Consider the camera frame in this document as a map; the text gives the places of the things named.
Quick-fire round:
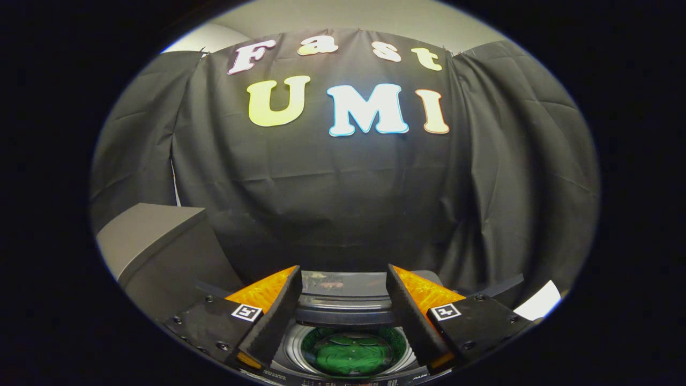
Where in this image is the white flat sheet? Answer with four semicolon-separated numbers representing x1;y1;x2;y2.
513;279;562;322

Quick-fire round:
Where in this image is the gray cabinet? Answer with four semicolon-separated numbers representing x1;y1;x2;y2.
96;203;245;322

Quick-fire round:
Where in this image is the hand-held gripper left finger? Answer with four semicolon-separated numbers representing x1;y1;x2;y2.
163;265;303;370

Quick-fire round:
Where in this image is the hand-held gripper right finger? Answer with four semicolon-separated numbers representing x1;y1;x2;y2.
386;264;536;375

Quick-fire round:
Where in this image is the black backdrop cloth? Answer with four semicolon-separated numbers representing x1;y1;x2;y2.
88;29;601;309

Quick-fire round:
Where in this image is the green polo shirt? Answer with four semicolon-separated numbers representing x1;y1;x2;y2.
301;327;408;376

